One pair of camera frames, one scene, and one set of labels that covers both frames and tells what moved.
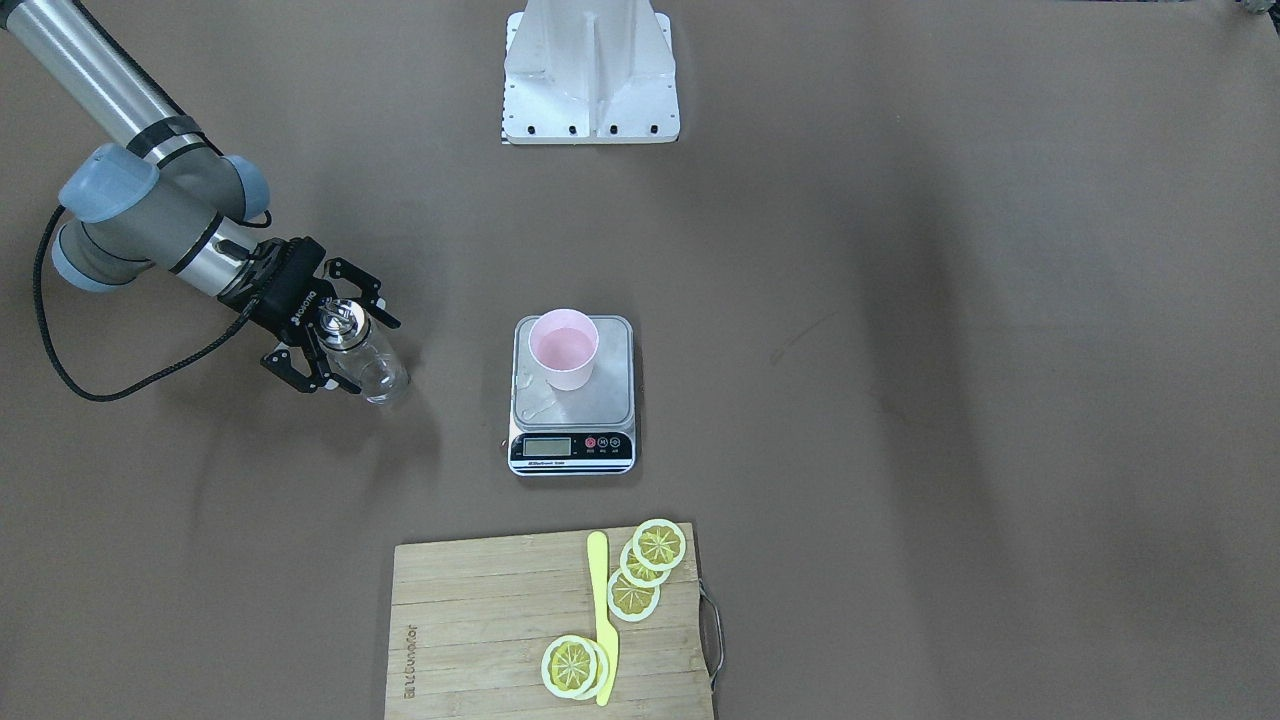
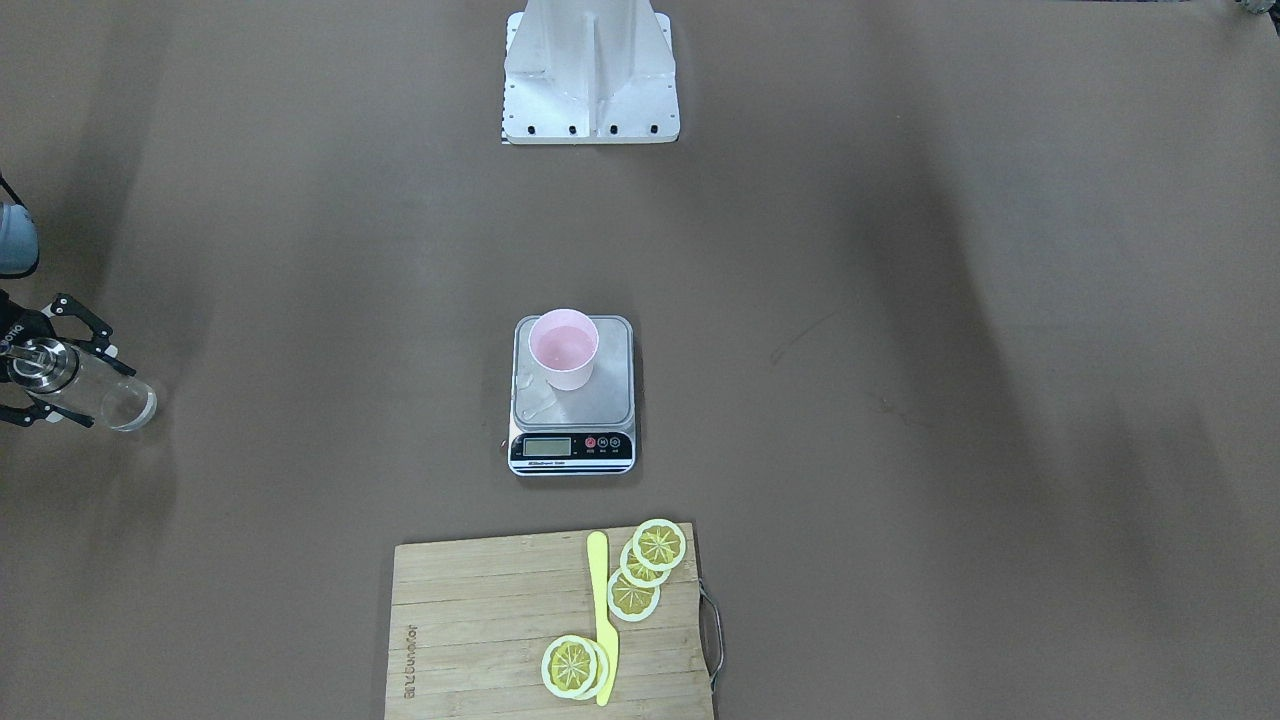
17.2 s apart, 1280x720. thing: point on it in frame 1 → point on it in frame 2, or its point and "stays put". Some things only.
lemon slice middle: x=637 y=574 stays put
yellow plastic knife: x=607 y=635 stays put
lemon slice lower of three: x=629 y=602 stays put
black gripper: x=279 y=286 → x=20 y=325
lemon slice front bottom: x=569 y=666 stays put
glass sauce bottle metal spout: x=345 y=327 → x=82 y=382
